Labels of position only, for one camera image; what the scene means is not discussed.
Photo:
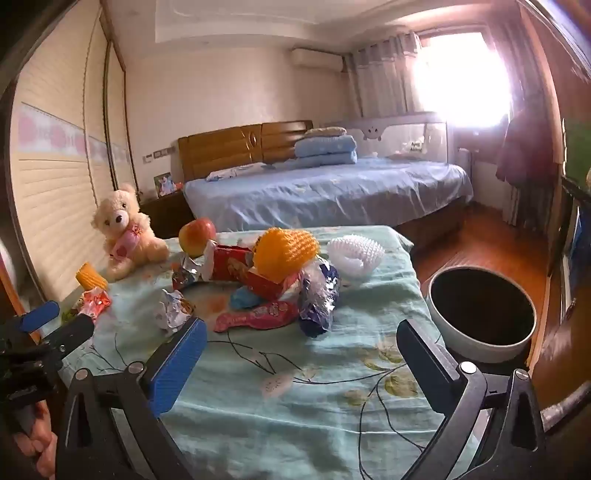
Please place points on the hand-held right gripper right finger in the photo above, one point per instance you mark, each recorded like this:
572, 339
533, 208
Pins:
425, 364

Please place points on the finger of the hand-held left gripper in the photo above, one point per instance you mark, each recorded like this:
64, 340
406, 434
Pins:
39, 316
74, 330

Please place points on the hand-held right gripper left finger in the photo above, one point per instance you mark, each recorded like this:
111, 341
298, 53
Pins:
178, 364

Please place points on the white round bin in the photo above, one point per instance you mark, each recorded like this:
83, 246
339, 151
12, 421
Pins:
461, 350

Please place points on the silver orange wrapper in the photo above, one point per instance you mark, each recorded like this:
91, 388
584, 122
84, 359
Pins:
175, 311

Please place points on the pink snack wrapper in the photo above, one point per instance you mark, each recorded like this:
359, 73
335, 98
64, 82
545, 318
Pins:
258, 316

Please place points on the light blue plastic package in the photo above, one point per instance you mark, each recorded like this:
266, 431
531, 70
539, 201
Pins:
244, 297

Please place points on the red cardboard carton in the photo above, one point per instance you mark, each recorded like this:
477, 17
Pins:
228, 267

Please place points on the dark blue foil bag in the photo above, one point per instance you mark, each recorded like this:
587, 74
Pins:
316, 318

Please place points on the white foam fruit net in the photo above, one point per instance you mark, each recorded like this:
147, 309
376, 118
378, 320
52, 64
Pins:
355, 254

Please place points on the orange foam fruit net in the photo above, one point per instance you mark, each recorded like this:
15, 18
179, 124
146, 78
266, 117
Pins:
284, 251

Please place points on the person's left hand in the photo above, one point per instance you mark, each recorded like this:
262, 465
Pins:
44, 443

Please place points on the red snack packet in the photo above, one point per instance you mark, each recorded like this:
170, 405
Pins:
94, 302

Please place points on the yellow corn toy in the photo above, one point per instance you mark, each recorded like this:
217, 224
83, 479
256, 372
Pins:
90, 277

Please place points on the teal floral cloth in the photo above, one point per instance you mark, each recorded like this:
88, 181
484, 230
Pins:
286, 415

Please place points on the cream teddy bear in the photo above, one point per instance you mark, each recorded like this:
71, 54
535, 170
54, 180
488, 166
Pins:
120, 217

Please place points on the red apple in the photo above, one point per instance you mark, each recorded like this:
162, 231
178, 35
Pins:
196, 235

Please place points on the cream sliding door wardrobe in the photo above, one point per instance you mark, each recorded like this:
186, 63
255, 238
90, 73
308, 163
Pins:
51, 184

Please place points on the wooden nightstand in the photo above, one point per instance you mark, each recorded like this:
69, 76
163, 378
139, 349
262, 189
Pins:
166, 214

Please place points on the bed with blue sheet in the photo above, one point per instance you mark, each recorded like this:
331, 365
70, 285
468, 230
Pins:
323, 194

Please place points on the flat white blue pillow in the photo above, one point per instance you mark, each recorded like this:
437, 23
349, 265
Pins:
235, 172

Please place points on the white radiator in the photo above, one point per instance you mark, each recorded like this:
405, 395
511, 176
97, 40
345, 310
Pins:
466, 166

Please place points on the wooden headboard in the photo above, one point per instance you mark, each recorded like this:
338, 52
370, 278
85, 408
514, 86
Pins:
221, 147

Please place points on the red coat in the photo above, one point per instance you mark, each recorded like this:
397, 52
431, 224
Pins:
526, 152

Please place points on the folded blue quilt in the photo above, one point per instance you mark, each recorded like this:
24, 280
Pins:
323, 150

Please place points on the small patterned pillow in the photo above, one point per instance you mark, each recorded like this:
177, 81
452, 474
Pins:
323, 131

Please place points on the green box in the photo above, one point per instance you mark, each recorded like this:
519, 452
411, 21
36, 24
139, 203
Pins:
577, 147

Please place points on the bright window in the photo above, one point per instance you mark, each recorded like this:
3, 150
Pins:
461, 78

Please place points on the grey dotted curtain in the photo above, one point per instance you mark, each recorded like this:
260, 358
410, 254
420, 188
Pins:
383, 78
501, 46

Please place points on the white air conditioner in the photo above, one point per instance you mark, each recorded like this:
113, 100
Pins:
316, 57

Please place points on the photo frame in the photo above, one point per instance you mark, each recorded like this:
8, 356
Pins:
164, 184

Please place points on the wall switch panel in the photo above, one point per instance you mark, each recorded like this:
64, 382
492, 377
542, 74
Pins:
157, 154

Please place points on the grey bed guard rail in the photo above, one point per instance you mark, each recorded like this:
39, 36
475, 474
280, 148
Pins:
392, 134

